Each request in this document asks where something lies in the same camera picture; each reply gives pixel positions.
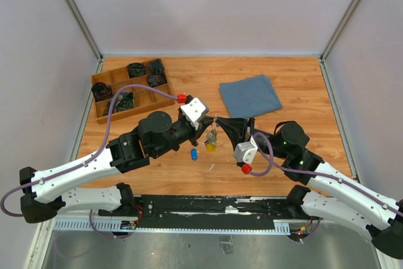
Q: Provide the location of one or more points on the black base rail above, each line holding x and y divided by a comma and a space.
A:
221, 213

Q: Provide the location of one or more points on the rolled tie with red pattern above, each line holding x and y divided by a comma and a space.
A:
101, 91

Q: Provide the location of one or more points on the wooden compartment tray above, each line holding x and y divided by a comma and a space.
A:
146, 97

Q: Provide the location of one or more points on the rolled dark tie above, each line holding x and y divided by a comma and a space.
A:
136, 69

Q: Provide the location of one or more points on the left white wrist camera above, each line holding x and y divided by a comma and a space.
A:
195, 110

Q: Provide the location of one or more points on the rolled brown-black tie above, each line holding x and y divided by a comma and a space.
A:
156, 80

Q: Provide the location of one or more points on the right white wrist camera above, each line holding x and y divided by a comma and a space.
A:
246, 151

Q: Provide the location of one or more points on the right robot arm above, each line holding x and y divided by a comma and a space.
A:
321, 191

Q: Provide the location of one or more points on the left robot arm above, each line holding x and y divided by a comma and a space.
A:
49, 192

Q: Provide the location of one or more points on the rolled black tie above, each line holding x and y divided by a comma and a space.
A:
156, 67

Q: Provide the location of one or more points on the key with dark blue tag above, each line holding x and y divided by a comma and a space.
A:
194, 154

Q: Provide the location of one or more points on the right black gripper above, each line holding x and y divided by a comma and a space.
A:
236, 128

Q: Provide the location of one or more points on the folded blue towel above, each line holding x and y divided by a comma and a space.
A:
250, 97

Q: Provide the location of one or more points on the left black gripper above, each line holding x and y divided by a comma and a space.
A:
202, 125

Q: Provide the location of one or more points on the blue green patterned tie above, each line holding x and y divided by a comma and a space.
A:
125, 101

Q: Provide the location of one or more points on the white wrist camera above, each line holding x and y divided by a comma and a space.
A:
195, 110
246, 151

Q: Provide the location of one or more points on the large keyring with tagged keys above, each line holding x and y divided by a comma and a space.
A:
211, 137

